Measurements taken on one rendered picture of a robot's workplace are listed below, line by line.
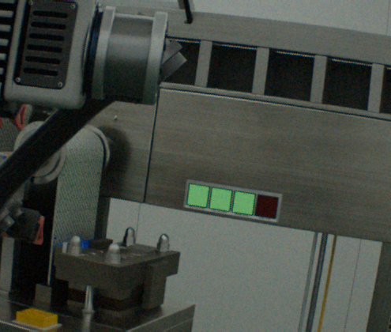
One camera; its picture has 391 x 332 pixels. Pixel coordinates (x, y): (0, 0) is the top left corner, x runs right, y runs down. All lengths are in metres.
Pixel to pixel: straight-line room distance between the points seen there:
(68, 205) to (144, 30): 1.18
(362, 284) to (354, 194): 2.41
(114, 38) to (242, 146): 1.28
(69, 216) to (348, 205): 0.68
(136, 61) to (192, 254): 3.82
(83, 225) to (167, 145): 0.30
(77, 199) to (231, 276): 2.62
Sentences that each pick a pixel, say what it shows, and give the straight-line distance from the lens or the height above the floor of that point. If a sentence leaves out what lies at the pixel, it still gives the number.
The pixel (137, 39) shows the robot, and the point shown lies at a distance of 1.16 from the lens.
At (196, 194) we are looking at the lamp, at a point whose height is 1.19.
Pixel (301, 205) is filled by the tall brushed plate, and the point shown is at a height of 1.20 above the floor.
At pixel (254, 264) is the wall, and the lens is 4.85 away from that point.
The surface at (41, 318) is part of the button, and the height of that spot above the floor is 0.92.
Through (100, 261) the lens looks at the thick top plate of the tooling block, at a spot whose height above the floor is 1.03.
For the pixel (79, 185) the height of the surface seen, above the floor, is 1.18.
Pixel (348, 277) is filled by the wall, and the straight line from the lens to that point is 4.75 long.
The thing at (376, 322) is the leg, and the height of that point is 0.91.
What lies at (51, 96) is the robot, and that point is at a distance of 1.15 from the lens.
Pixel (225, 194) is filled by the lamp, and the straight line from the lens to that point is 2.42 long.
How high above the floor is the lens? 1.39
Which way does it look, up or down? 3 degrees down
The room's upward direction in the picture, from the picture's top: 8 degrees clockwise
